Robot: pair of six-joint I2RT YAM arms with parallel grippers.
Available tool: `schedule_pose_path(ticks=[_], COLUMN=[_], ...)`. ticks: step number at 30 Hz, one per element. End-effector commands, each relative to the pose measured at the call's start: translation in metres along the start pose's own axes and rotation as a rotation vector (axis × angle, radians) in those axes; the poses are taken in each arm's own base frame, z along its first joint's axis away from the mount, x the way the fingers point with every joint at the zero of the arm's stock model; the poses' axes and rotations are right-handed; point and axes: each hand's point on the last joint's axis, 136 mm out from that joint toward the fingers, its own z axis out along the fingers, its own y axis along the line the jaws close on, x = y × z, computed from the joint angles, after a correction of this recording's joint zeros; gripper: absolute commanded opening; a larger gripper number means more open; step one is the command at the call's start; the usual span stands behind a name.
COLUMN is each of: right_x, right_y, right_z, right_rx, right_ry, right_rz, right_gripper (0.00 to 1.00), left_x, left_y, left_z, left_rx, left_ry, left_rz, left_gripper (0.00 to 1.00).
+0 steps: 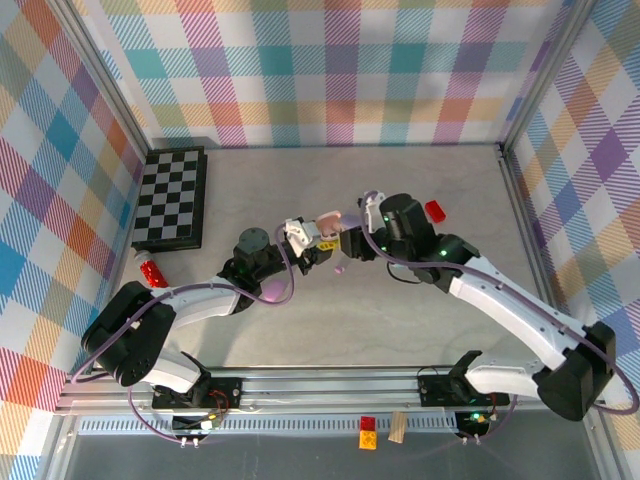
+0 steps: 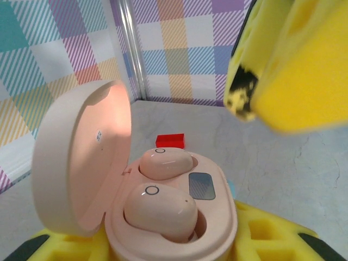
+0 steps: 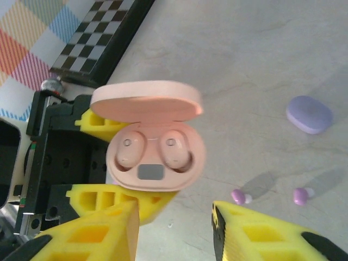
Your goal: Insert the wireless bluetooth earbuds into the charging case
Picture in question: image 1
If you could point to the pink charging case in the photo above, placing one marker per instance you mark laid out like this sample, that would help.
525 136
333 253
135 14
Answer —
330 223

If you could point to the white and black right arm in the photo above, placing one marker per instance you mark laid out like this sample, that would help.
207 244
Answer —
510 305

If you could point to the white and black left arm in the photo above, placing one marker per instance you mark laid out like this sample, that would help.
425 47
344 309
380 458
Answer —
200 300

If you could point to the purple earbud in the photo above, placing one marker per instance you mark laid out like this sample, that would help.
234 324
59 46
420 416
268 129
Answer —
340 270

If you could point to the large red toy brick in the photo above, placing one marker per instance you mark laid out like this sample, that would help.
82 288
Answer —
435 210

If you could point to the black and white chessboard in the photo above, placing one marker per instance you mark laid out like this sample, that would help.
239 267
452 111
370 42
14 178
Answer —
170 200

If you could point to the red bottle with silver cap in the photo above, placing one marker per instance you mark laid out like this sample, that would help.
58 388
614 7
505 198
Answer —
150 270

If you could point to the small electronics board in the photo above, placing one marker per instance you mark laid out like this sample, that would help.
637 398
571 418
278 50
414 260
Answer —
477 417
210 424

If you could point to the small red toy brick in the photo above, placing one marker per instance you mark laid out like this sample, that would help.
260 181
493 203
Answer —
368 423

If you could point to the wooden block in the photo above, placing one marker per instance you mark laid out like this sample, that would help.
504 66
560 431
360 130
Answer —
397 428

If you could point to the orange toy brick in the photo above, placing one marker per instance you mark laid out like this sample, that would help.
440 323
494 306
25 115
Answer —
368 440

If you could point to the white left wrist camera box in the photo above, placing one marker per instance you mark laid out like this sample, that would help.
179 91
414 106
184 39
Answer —
300 232

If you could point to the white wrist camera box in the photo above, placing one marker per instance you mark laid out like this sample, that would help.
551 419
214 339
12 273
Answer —
371 212
300 232

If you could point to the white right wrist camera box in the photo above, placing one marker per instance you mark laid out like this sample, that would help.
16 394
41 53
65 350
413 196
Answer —
371 212

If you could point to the aluminium side rail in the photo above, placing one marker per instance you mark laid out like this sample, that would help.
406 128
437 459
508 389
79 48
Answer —
530 250

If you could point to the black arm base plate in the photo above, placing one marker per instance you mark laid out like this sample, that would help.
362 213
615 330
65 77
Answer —
225 390
432 387

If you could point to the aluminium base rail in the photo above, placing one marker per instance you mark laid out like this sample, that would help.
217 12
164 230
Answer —
325 390

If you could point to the aluminium frame post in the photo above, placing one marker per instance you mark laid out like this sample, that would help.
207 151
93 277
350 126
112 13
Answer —
545 75
107 80

